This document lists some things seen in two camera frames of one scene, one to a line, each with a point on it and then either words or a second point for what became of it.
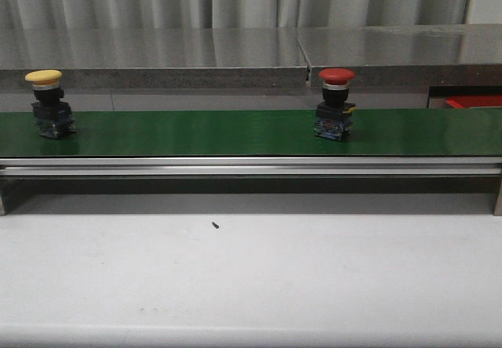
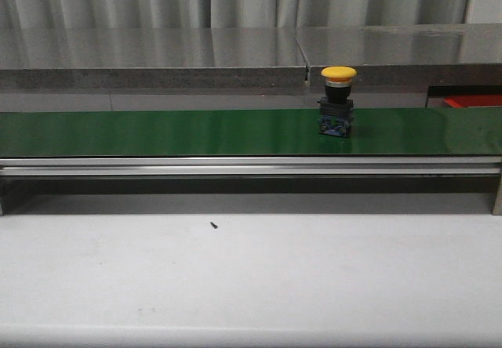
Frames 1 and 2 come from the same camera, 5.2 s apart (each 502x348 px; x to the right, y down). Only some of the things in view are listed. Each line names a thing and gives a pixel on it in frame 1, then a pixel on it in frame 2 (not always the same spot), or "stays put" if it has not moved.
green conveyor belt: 475,132 stays put
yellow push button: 52,117 → 336,108
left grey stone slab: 155,58 stays put
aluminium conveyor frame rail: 252,166 stays put
